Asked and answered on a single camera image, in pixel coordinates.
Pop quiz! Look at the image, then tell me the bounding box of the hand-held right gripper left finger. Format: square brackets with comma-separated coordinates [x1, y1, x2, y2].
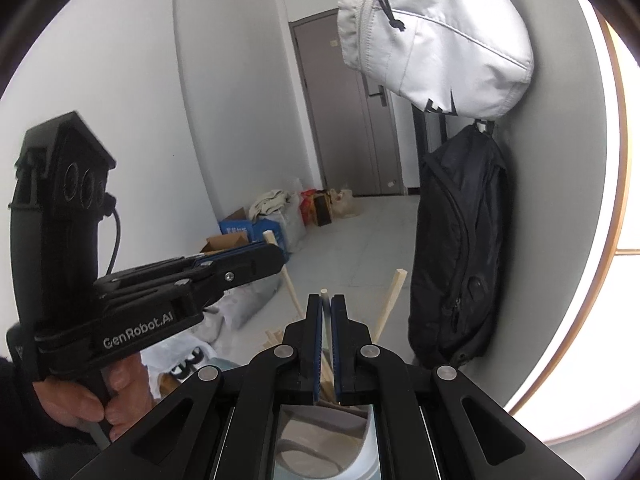
[70, 294, 323, 480]

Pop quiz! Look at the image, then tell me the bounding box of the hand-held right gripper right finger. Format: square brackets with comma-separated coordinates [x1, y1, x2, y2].
[331, 294, 586, 480]

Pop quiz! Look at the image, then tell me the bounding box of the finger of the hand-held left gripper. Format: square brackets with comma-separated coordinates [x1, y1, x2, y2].
[107, 241, 273, 282]
[95, 244, 286, 311]

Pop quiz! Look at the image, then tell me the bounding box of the white plastic utensil holder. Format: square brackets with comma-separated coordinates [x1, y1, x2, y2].
[272, 400, 381, 480]

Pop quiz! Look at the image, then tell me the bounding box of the person's left hand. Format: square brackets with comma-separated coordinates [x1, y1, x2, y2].
[32, 352, 153, 443]

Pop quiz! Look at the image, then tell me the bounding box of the brown cardboard box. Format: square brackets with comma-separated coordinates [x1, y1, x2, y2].
[200, 235, 242, 257]

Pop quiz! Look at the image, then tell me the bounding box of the blue cardboard box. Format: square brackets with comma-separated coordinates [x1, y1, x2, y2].
[218, 217, 289, 262]

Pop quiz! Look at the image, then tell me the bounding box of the grey plastic mailing bag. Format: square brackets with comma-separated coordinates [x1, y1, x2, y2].
[200, 280, 286, 333]

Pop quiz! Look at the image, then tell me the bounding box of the cream canvas tote bag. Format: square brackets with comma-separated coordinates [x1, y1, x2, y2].
[249, 190, 291, 221]

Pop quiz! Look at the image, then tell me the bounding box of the white plastic container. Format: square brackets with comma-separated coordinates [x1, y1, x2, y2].
[270, 205, 307, 251]

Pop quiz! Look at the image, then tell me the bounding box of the black paper bag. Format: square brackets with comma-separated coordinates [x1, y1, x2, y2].
[312, 191, 333, 227]

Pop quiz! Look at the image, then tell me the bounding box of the beige plastic bag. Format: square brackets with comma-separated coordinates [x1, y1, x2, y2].
[330, 189, 358, 218]

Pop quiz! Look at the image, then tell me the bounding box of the black backpack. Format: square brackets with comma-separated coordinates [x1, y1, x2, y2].
[407, 122, 511, 366]

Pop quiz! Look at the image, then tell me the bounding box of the grey door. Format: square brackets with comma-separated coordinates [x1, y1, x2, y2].
[290, 10, 401, 196]

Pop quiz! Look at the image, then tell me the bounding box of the white fabric bag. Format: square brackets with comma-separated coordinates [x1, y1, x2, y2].
[336, 0, 535, 117]

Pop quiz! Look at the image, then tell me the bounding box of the black cable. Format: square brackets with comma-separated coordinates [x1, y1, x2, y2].
[102, 192, 122, 276]

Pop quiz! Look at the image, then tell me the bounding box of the black metal door frame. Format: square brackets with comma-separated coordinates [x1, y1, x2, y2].
[411, 105, 448, 158]

